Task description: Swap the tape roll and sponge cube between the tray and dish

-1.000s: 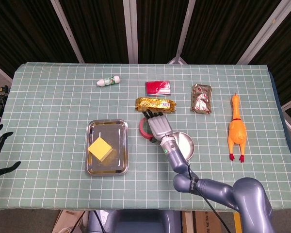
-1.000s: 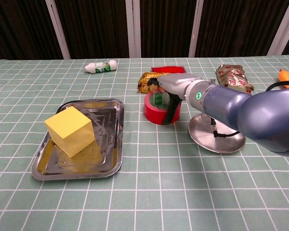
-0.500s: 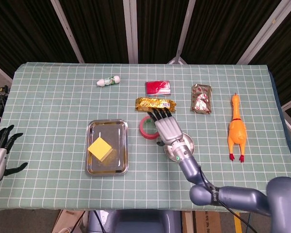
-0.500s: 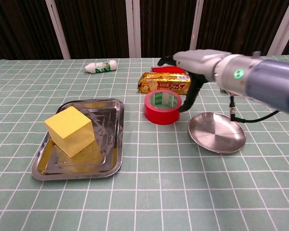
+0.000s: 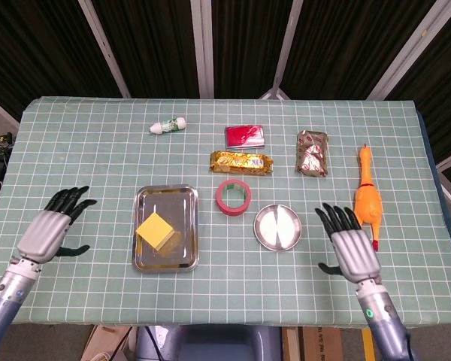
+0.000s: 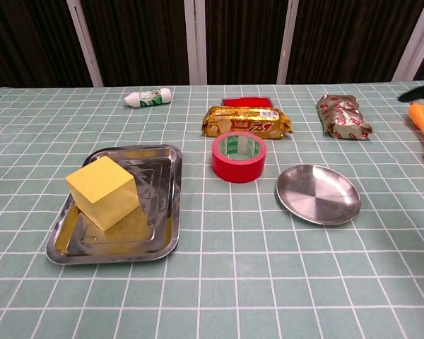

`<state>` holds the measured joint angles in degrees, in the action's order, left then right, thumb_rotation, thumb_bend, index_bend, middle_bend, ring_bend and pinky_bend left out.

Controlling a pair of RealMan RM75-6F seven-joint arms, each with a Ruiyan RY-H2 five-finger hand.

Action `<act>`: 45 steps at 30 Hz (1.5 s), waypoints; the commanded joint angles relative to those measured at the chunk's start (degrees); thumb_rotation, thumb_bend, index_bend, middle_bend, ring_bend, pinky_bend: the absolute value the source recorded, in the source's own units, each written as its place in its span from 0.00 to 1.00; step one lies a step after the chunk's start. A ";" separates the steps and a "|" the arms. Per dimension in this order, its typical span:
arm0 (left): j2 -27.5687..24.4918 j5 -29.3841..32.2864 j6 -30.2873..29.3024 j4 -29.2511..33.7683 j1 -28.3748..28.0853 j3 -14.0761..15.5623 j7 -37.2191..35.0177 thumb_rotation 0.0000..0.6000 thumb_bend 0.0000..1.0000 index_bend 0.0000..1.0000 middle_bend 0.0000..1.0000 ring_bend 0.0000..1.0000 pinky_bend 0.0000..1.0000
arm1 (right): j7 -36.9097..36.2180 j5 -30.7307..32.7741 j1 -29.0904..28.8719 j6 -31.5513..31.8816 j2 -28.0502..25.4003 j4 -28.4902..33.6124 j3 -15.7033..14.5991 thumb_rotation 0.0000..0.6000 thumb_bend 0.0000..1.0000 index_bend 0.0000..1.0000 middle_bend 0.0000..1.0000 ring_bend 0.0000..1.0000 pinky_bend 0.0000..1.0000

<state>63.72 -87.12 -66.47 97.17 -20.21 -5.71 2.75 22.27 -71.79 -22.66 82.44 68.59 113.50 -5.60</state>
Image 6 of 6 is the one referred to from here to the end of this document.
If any yellow foam cube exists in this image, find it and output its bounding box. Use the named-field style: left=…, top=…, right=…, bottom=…
left=64, top=155, right=141, bottom=233

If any red tape roll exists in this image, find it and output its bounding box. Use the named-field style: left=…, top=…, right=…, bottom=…
left=211, top=133, right=268, bottom=184

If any crumpled silver snack packet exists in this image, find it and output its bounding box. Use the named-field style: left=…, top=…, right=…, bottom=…
left=316, top=93, right=375, bottom=141

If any round steel plate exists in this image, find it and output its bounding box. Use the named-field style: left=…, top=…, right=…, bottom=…
left=275, top=164, right=362, bottom=226

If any white green plastic bottle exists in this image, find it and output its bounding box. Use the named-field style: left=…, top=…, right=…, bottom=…
left=123, top=88, right=173, bottom=108

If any dark pleated curtain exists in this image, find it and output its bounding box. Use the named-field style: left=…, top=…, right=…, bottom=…
left=0, top=0, right=424, bottom=90

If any flat red box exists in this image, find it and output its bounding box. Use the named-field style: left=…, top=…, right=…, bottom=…
left=221, top=97, right=273, bottom=108

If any gold biscuit packet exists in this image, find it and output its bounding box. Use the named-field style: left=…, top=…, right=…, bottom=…
left=201, top=105, right=293, bottom=141

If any rectangular steel tray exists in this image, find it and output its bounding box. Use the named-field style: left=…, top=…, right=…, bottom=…
left=45, top=143, right=183, bottom=266

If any green checked tablecloth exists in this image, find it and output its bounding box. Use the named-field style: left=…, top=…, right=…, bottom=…
left=0, top=80, right=424, bottom=339

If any white frame post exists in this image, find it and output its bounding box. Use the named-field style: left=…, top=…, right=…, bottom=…
left=183, top=0, right=208, bottom=85
left=276, top=0, right=300, bottom=85
left=66, top=0, right=104, bottom=88
left=391, top=0, right=424, bottom=82

